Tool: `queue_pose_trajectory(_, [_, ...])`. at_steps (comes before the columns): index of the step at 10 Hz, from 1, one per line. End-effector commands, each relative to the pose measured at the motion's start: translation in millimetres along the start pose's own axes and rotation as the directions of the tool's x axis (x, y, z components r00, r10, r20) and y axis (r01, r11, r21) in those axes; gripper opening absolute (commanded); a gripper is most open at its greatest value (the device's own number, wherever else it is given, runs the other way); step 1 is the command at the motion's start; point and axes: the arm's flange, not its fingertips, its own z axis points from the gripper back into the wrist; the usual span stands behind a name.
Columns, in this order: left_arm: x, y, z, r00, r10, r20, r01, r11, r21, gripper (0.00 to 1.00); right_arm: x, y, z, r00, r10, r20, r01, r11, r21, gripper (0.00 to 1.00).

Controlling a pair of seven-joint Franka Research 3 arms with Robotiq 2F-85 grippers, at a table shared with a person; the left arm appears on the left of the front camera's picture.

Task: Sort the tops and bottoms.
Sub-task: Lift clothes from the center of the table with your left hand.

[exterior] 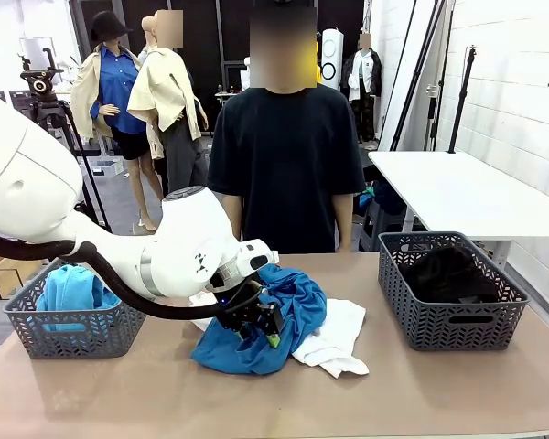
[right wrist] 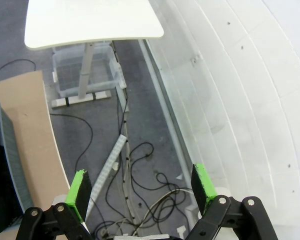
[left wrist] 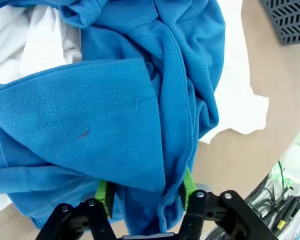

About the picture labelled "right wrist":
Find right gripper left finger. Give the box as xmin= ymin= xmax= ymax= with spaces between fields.
xmin=16 ymin=169 xmax=94 ymax=240

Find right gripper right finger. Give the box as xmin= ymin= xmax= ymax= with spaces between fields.
xmin=184 ymin=163 xmax=279 ymax=240

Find gray woven plastic basket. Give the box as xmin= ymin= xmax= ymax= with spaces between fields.
xmin=0 ymin=98 xmax=33 ymax=235

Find large clear storage box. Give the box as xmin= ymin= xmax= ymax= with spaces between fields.
xmin=51 ymin=44 xmax=123 ymax=98

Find white power strip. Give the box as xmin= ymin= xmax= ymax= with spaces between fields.
xmin=116 ymin=62 xmax=128 ymax=89

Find white side table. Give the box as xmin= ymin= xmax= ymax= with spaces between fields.
xmin=24 ymin=0 xmax=165 ymax=109

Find tangled black floor cables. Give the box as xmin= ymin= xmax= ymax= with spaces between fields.
xmin=99 ymin=142 xmax=193 ymax=240

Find black floor cable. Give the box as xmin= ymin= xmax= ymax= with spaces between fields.
xmin=49 ymin=113 xmax=94 ymax=171
xmin=0 ymin=59 xmax=37 ymax=82

